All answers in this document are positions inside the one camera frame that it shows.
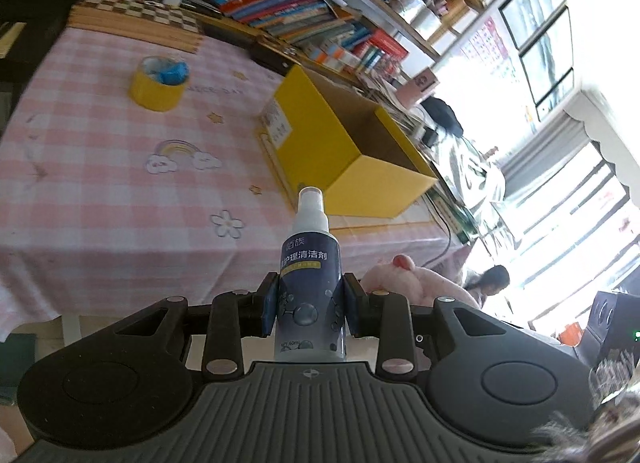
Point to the green books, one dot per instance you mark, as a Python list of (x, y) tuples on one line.
[(452, 218)]

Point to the stack of papers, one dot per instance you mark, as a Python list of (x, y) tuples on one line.
[(395, 103)]

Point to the pink checkered cloth desktop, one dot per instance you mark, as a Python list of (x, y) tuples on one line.
[(100, 193)]

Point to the black electronic keyboard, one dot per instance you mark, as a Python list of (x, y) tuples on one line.
[(30, 8)]

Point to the dark brown case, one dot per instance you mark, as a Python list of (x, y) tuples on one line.
[(272, 57)]

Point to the white window curtain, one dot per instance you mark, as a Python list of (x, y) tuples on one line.
[(605, 133)]

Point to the yellow tape roll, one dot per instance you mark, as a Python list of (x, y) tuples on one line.
[(150, 93)]

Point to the red wall calendar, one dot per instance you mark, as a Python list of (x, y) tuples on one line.
[(487, 40)]

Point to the dark blue spray bottle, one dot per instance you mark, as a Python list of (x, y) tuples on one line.
[(310, 293)]

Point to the black power adapter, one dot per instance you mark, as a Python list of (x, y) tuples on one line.
[(430, 138)]

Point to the blue plastic toy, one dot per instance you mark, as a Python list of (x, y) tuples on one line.
[(170, 70)]

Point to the red thick book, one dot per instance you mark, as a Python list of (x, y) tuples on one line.
[(389, 45)]

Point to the black cap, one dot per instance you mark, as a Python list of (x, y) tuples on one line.
[(442, 115)]

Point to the wooden chessboard box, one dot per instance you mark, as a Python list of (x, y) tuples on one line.
[(135, 18)]

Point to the silver grey cloth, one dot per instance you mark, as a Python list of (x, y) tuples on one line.
[(472, 168)]

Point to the orange and white small box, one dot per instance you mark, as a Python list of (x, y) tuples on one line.
[(345, 55), (320, 54)]

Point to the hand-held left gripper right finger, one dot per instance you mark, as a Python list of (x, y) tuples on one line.
[(352, 308)]

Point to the pink plush pig toy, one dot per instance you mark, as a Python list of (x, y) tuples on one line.
[(435, 285)]

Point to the wooden bookshelf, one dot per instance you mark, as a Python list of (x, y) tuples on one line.
[(440, 38)]

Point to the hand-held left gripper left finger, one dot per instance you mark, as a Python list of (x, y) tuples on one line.
[(270, 303)]

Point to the grey furry sleeve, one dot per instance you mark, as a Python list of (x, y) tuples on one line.
[(600, 438)]

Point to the pink paper bag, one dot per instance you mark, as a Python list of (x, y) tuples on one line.
[(420, 88)]

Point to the yellow cardboard box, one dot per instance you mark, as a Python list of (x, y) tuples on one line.
[(370, 183)]

